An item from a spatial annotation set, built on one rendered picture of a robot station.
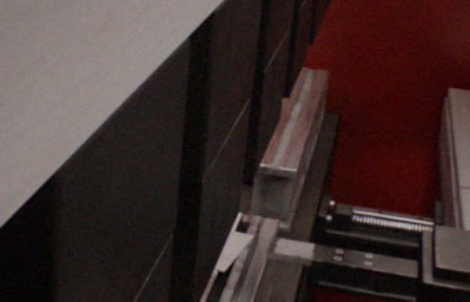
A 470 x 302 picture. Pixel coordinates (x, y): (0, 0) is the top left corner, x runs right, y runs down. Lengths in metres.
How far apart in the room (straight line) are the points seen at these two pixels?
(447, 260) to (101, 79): 0.69
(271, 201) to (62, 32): 1.07
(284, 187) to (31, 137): 1.07
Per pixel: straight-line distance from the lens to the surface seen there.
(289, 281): 1.18
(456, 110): 1.55
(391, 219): 1.44
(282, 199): 1.29
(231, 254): 0.94
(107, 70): 0.27
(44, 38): 0.22
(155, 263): 0.38
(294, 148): 1.32
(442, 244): 0.96
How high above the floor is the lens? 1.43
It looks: 20 degrees down
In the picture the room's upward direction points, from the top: 6 degrees clockwise
